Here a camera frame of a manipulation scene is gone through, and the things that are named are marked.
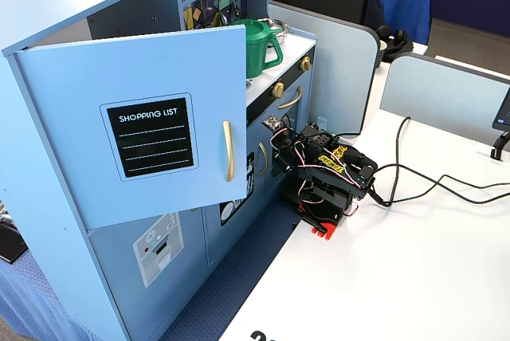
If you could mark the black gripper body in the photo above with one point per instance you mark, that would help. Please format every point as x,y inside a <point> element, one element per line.
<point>280,156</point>

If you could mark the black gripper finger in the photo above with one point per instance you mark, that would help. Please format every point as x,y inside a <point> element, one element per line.
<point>277,165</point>
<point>288,166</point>

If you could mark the blue shopping list cabinet door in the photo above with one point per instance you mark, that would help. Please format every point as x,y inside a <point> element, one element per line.
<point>60,118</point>

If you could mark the black five-joint robot arm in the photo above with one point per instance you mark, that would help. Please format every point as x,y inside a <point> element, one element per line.
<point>320,142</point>

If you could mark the red robot base clamp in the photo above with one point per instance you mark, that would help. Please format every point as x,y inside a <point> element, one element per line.
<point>322,229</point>

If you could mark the blue oven door with window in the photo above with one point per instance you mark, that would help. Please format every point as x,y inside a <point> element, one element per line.
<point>308,90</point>

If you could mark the blue dishwasher door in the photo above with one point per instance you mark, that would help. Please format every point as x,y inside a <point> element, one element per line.
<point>223,237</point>

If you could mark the blue ice dispenser fridge door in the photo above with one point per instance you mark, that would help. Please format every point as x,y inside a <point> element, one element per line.
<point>119,277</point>

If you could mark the gold oven knob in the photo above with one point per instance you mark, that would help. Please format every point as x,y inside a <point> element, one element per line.
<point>278,89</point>
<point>305,63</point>

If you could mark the tall grey-blue desk divider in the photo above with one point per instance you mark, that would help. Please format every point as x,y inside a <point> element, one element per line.
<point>338,70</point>

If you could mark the green plastic pitcher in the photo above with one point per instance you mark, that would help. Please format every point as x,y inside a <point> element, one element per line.
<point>259,54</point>

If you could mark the steel pot with lid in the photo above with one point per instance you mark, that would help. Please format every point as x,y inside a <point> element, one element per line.
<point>281,32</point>

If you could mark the hanging metal ladle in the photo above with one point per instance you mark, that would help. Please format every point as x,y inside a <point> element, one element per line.
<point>223,19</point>

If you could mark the black headset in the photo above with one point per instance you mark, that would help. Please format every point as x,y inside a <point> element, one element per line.
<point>398,38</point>

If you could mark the low grey-blue desk divider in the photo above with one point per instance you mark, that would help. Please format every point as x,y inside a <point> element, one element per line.
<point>438,94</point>

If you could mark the gold toy telephone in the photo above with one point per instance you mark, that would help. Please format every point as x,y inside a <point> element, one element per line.
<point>187,18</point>

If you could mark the blue office chair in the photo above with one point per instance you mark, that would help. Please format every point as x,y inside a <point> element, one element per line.
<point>406,6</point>

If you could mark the computer monitor with lit screen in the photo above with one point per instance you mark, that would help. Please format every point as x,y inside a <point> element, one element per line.
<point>504,110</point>

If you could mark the small camera circuit board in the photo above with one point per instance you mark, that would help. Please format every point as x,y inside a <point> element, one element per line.
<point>273,122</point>

